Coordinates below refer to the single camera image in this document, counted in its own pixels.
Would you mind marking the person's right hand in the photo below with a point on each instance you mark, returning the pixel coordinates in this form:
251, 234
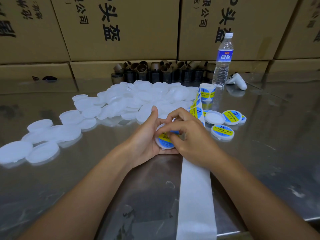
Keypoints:
200, 145

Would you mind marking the person's left hand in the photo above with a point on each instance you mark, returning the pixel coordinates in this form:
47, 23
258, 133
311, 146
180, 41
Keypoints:
142, 145

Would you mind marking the pile of white plastic lids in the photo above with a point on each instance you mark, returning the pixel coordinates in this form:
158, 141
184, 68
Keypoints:
125, 96

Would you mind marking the sticker roll with backing strip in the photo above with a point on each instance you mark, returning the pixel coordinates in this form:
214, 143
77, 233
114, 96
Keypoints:
196, 207

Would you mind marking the person's right forearm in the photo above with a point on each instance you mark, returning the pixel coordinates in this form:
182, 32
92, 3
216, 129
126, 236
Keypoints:
272, 207

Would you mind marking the person's left forearm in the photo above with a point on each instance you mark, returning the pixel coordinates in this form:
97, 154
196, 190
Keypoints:
77, 205

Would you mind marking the row of dark cardboard tubes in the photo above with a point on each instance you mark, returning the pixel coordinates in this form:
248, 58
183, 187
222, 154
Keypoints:
150, 72

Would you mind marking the white handheld controller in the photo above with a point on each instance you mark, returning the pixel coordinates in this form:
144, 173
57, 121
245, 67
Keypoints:
237, 81

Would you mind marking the clear plastic water bottle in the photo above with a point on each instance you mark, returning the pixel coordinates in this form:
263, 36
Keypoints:
223, 62

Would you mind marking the stack of brown cardboard boxes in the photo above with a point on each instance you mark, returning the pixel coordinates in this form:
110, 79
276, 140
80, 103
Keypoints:
130, 30

